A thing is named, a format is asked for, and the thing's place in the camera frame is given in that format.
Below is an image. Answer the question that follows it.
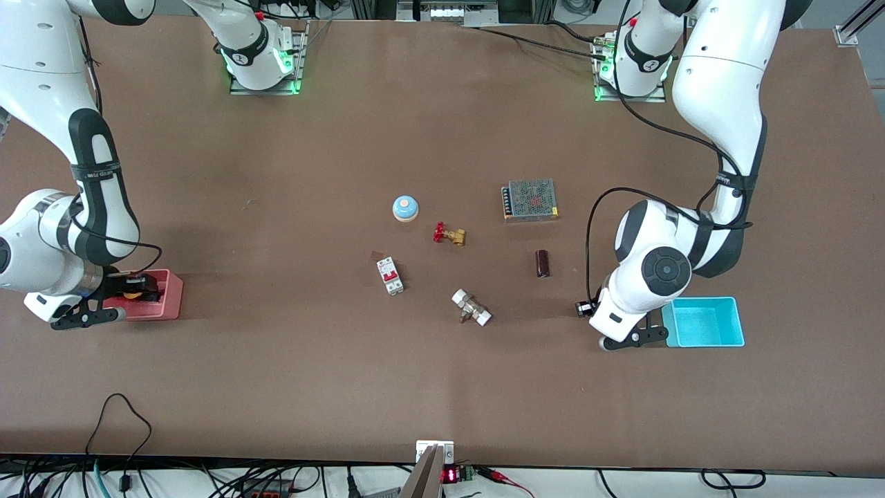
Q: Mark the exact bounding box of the pink plastic bin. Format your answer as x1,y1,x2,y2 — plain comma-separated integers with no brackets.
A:
114,269,184,320

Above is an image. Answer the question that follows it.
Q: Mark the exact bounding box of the cyan plastic bin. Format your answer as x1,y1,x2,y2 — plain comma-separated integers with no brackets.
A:
662,297,745,348

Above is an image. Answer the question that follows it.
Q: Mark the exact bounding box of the metal mesh power supply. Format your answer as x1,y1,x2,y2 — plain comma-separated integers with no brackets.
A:
502,179,559,223

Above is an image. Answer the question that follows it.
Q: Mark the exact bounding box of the white metal pipe fitting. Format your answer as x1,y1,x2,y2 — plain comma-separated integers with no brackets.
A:
451,288,493,327

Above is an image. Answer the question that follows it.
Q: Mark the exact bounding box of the red alligator clip lead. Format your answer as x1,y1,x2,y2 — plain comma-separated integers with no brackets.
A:
476,467,534,498

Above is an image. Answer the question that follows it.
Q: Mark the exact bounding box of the white red circuit breaker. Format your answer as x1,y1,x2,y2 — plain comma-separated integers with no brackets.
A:
376,257,405,296

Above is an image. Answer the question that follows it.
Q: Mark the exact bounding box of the orange power strip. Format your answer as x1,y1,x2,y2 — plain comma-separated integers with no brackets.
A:
235,477,292,498

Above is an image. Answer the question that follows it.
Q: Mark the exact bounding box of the grey control box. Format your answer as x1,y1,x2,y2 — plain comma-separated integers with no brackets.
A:
397,0,500,27

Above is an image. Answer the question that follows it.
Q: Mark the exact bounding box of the black looped cable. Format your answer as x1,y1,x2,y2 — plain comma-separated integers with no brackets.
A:
86,394,153,488

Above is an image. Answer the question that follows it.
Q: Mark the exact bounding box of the black flat loop cable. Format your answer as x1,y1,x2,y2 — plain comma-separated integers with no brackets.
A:
701,469,767,491

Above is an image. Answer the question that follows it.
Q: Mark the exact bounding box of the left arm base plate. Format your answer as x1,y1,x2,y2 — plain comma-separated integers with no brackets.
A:
595,35,667,103

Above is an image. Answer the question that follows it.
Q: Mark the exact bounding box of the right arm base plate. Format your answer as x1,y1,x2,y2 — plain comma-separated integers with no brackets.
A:
230,21,304,95

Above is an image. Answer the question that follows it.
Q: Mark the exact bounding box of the aluminium camera mount bar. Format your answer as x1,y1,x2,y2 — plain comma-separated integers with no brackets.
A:
400,441,455,498

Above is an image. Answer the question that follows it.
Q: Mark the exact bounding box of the black cable to base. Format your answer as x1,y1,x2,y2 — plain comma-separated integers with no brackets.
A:
462,26,611,60

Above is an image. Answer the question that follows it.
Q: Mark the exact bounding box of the aluminium frame profile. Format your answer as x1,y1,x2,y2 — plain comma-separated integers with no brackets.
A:
835,0,885,47

